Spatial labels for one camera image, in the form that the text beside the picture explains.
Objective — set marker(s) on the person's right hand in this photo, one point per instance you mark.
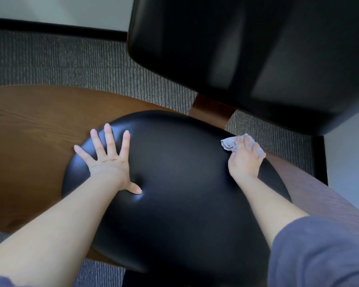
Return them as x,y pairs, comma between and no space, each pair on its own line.
245,164

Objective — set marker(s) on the person's left hand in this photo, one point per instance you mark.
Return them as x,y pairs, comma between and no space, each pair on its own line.
110,167

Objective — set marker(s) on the light blue cleaning cloth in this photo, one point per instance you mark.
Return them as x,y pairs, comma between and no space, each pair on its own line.
230,143

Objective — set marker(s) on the wooden chair with black cushion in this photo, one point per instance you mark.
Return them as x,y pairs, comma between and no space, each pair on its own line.
182,206

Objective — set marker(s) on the person's left forearm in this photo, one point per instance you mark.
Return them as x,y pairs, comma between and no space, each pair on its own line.
54,233

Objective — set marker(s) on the person's right forearm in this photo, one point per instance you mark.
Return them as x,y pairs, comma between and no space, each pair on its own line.
269,206

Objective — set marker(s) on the black trousers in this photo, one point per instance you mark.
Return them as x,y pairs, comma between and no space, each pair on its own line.
134,280

